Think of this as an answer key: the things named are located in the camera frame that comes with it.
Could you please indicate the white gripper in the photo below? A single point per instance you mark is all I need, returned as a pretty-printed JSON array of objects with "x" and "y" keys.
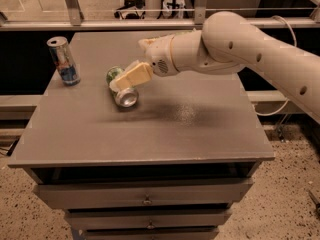
[{"x": 159, "y": 56}]

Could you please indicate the green soda can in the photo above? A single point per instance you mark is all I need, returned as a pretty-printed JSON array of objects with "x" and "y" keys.
[{"x": 125, "y": 96}]

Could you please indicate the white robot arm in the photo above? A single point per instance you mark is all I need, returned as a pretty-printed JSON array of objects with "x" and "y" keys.
[{"x": 226, "y": 44}]

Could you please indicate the red and blue energy can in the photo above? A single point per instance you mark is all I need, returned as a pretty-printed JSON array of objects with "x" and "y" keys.
[{"x": 63, "y": 60}]

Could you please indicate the green chip bag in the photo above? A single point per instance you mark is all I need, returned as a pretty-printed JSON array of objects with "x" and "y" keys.
[{"x": 186, "y": 32}]

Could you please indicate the black office chair base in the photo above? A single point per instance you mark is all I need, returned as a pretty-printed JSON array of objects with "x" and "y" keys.
[{"x": 130, "y": 10}]

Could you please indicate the grey drawer cabinet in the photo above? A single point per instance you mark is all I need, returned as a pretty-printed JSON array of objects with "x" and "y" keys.
[{"x": 168, "y": 168}]

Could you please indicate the metal railing frame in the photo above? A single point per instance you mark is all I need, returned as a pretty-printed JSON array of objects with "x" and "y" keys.
[{"x": 76, "y": 15}]

